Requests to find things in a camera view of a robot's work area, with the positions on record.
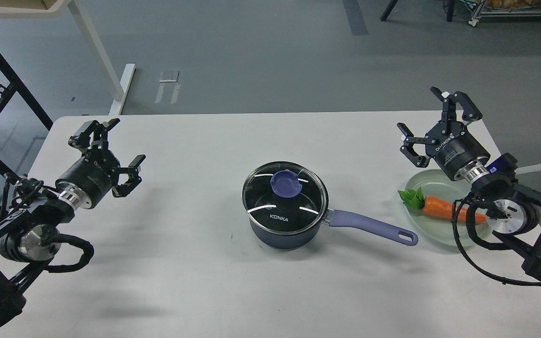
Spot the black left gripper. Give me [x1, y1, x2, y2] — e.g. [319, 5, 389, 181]
[55, 118, 146, 209]

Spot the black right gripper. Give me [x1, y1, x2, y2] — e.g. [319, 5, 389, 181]
[397, 86, 490, 181]

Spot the glass pot lid blue knob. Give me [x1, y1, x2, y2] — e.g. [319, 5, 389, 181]
[241, 161, 329, 236]

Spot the blue saucepan with handle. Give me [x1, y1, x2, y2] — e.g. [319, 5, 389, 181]
[247, 162, 419, 250]

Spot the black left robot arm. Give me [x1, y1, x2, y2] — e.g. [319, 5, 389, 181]
[0, 118, 146, 327]

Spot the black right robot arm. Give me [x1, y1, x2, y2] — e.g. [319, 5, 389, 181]
[397, 86, 541, 287]

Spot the clear green glass plate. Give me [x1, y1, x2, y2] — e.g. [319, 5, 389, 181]
[398, 169, 471, 247]

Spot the orange toy carrot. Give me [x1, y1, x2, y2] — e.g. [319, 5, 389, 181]
[397, 187, 487, 224]

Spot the wheeled metal cart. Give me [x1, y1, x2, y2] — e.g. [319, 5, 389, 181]
[468, 0, 541, 26]

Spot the white desk frame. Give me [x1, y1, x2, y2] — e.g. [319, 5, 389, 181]
[0, 0, 137, 116]

